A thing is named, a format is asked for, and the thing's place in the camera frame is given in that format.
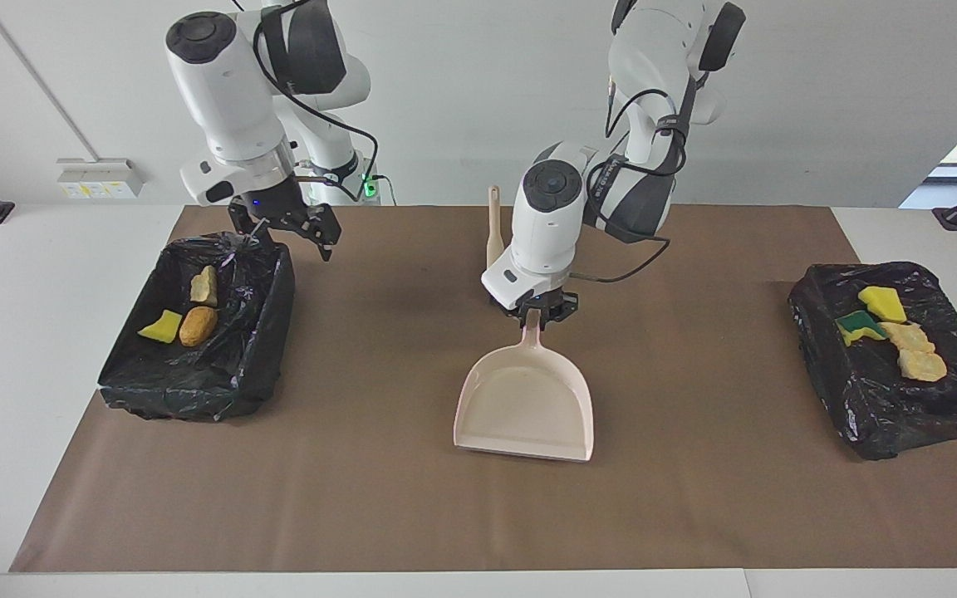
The pale pink dustpan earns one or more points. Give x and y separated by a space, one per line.
524 407

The small yellow sponge wedge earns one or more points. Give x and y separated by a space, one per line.
160 328

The striped croissant piece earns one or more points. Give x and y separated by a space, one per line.
922 365

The beige hand brush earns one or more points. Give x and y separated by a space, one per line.
494 232

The flat bin with black bag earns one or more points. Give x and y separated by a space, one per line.
885 407

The yellow L-shaped sponge piece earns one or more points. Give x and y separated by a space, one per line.
859 327

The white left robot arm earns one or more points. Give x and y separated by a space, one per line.
545 232

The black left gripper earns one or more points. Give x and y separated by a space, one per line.
541 301

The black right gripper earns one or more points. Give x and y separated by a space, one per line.
279 208

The yellow sponge block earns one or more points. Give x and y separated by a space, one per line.
883 303

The pale bread piece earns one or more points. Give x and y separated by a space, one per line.
909 336

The white wall socket box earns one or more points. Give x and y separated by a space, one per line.
100 178

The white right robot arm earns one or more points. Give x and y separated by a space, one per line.
229 91

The open bin with black bag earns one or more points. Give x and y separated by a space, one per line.
221 374

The orange-brown bun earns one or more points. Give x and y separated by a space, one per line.
198 326

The pale ridged bread chunk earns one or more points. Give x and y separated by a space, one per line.
204 286

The brown paper table mat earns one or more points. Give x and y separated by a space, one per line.
694 498

